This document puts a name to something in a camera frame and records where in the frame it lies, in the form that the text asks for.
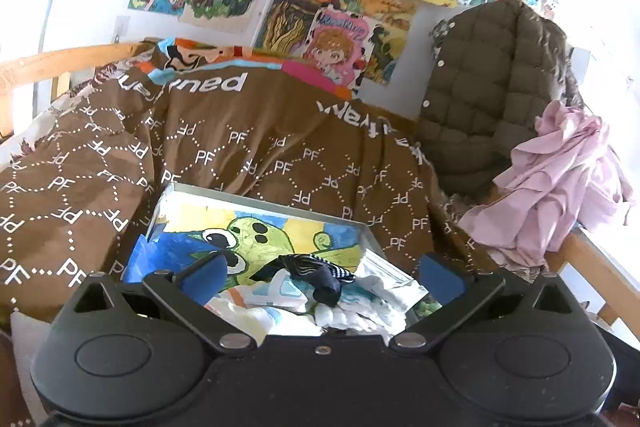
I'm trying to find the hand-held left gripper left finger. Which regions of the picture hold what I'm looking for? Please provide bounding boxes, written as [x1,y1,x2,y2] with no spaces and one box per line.
[60,254,258,354]

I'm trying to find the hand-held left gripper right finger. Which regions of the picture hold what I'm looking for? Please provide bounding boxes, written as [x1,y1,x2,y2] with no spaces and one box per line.
[390,252,583,351]

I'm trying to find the clear zip bag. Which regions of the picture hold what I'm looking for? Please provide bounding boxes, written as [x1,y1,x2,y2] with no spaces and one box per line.
[356,249,432,314]

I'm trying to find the white cloth with blue print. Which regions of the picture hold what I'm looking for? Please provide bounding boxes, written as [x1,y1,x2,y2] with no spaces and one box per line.
[207,278,327,339]

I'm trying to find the white fluffy cloth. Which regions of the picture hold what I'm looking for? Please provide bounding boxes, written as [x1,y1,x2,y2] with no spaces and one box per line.
[315,299,407,339]

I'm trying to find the grey metal tray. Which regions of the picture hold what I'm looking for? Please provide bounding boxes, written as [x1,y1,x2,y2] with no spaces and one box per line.
[122,182,427,344]

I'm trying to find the dark striped sock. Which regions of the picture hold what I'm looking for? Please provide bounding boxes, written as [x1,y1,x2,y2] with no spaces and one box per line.
[250,253,357,308]

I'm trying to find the green frog painting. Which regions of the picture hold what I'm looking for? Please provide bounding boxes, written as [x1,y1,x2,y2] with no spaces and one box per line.
[150,199,372,280]

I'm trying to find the brown printed blanket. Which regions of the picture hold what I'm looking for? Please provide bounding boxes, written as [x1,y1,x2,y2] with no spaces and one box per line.
[0,37,501,323]

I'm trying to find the pink cloth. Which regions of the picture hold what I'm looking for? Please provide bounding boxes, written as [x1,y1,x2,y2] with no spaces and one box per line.
[457,101,636,271]

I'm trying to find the white fabric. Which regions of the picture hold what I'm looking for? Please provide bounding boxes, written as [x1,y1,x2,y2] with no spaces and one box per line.
[9,311,66,415]

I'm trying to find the brown quilted jacket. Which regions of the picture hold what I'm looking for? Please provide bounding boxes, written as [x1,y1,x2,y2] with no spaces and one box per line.
[417,0,586,202]

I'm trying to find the window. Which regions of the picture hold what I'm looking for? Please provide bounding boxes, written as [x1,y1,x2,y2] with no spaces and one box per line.
[0,0,67,58]

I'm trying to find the wooden bed rail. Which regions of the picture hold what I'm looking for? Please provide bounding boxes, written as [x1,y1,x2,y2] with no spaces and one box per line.
[0,41,148,138]
[545,227,640,328]

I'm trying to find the pink cow-print wall poster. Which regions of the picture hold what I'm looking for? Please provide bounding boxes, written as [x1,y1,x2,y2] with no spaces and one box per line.
[302,7,384,91]

